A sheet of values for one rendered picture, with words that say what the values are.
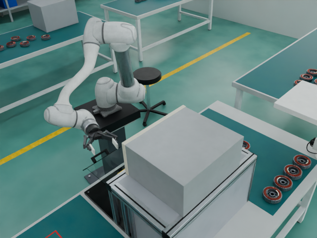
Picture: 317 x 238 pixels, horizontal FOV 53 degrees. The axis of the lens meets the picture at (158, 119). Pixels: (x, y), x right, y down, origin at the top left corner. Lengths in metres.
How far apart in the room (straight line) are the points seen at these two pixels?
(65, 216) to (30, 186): 1.38
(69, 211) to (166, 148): 0.82
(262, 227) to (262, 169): 0.45
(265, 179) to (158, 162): 0.97
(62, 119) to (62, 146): 1.86
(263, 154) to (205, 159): 0.98
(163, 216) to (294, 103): 1.08
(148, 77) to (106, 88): 1.20
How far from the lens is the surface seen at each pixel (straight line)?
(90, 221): 1.96
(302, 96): 2.18
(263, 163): 2.29
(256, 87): 3.11
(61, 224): 2.00
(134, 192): 1.57
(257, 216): 1.99
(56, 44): 4.21
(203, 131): 1.57
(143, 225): 1.59
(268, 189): 2.09
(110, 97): 2.49
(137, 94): 2.44
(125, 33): 2.01
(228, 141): 1.53
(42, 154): 3.67
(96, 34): 2.04
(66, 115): 1.85
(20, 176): 3.50
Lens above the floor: 2.30
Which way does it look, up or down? 36 degrees down
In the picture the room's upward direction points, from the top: 2 degrees counter-clockwise
